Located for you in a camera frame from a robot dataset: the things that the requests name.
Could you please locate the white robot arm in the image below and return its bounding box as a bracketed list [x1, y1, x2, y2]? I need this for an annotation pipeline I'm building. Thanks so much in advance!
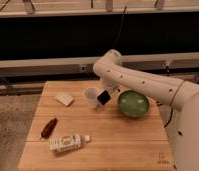
[93, 49, 199, 171]

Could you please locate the brown wrapped snack bar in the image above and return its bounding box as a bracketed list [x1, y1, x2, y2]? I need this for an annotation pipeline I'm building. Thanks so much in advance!
[41, 118, 57, 138]

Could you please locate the white plastic bottle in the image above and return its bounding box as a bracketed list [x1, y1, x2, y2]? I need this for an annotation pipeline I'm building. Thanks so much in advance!
[49, 134, 91, 152]

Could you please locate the black hanging cable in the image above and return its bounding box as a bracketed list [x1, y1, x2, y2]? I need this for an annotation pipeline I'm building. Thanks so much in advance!
[94, 5, 128, 74]

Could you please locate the black cable by robot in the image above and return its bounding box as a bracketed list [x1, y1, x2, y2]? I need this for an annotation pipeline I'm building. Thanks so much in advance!
[163, 105, 175, 129]

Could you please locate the metal rail frame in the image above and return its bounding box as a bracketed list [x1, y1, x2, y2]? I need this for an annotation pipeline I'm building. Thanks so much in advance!
[0, 52, 199, 78]

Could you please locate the white ceramic cup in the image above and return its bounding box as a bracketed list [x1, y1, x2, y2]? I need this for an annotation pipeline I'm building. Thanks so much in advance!
[84, 87, 99, 109]

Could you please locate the wooden board table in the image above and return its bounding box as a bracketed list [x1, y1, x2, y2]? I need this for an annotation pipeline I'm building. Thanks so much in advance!
[18, 81, 173, 171]

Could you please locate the black rectangular eraser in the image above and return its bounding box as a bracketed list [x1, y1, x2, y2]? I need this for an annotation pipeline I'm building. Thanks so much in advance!
[97, 91, 111, 105]

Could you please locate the green bowl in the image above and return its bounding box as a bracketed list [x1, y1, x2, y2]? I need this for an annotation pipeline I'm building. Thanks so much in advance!
[117, 90, 149, 118]

